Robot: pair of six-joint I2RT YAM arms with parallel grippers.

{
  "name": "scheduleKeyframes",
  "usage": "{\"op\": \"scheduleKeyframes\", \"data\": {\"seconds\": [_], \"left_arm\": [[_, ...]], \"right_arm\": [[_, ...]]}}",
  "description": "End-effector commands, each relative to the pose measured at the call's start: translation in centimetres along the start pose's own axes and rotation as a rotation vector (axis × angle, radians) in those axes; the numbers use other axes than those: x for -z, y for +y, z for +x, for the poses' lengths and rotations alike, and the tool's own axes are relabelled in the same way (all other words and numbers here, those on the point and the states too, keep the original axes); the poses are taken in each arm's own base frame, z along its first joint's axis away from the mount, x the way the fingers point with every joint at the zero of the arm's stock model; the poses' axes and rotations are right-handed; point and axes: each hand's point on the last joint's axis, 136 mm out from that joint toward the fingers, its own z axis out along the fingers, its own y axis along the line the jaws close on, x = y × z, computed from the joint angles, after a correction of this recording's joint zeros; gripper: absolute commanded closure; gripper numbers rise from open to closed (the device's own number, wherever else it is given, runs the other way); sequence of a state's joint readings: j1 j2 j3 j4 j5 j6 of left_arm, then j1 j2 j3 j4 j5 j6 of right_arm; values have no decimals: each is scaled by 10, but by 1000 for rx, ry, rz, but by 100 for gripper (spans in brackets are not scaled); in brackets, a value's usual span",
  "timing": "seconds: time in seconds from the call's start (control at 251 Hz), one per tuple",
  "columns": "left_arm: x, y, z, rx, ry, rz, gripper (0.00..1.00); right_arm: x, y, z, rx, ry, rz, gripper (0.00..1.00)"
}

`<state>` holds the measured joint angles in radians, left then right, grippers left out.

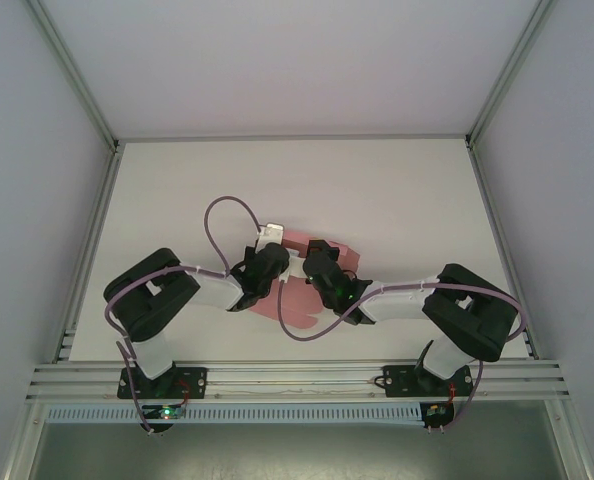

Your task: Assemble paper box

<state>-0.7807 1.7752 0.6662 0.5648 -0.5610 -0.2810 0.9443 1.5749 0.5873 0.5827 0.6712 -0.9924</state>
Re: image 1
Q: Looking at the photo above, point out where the aluminium frame back rail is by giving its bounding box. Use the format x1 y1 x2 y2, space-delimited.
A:
116 131 471 146

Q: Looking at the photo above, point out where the slotted grey cable duct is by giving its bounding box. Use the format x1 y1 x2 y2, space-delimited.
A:
44 403 424 427

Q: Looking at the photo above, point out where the pink paper box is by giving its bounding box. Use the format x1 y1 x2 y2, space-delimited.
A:
249 228 364 331

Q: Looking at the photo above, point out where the aluminium mounting rail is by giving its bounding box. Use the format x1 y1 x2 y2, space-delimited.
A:
24 359 573 405

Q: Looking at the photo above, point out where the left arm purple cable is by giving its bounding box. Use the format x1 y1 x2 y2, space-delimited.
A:
102 195 265 437

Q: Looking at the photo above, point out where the small circuit board green light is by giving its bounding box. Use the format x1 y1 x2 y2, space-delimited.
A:
144 405 187 421

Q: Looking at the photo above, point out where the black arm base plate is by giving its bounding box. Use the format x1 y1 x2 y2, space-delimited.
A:
115 366 209 401
384 364 476 400

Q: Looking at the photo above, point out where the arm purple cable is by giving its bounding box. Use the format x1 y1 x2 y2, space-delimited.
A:
102 195 265 437
276 279 527 436

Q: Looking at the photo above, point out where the aluminium frame front post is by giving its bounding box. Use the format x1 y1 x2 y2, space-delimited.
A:
546 399 594 480
1 402 48 480

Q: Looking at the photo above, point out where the aluminium frame side rail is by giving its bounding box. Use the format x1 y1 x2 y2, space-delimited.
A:
465 142 542 361
51 142 126 365

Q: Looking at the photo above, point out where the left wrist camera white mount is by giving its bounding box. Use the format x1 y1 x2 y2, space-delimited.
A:
253 221 287 249

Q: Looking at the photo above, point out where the grey metal sheet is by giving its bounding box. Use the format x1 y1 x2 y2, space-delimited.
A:
29 422 586 480

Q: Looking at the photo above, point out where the aluminium frame corner post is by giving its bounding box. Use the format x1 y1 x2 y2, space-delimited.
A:
26 0 124 154
464 0 553 151

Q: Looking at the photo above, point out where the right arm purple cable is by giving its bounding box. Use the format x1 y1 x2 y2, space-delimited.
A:
276 279 527 436

